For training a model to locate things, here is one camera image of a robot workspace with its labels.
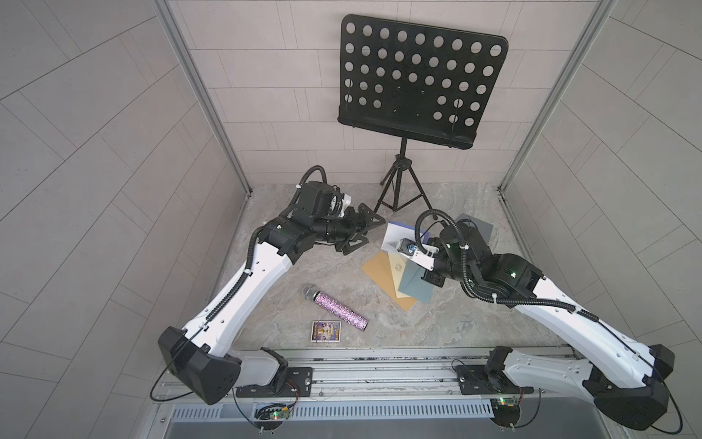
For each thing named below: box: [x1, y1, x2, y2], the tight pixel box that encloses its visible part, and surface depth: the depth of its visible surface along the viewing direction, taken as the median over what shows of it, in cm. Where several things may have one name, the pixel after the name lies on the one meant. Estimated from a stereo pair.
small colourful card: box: [310, 320, 342, 343], surface depth 80 cm
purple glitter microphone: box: [303, 283, 370, 332], surface depth 83 cm
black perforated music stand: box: [337, 14, 510, 215], surface depth 67 cm
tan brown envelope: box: [361, 250, 418, 312], surface depth 91 cm
